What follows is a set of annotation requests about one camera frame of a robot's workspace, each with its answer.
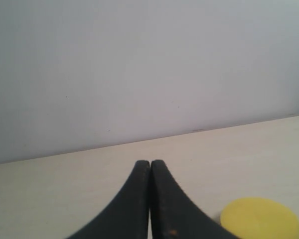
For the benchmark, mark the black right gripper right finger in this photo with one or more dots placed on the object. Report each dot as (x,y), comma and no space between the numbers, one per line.
(173,215)

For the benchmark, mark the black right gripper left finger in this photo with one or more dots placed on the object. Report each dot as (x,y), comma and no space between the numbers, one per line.
(127,215)

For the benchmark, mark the yellow bottle red cap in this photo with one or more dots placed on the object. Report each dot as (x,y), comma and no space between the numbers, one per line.
(259,218)

